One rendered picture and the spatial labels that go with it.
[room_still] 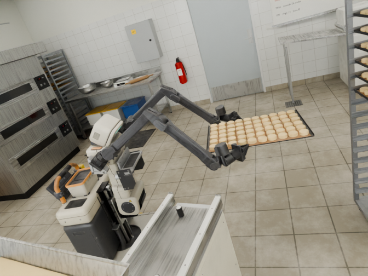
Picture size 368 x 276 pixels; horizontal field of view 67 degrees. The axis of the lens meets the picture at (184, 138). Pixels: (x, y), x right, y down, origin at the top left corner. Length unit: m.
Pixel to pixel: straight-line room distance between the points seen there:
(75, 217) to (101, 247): 0.30
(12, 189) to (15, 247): 3.80
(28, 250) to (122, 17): 5.22
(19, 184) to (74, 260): 3.89
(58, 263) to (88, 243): 1.36
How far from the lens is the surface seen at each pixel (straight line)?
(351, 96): 2.11
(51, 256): 0.90
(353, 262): 2.32
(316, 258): 2.33
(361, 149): 2.31
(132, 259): 1.38
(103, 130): 1.83
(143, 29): 5.51
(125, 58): 5.98
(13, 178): 4.65
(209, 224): 1.36
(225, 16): 5.39
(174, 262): 1.32
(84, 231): 2.16
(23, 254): 1.01
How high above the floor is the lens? 1.78
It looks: 23 degrees down
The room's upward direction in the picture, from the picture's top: 18 degrees counter-clockwise
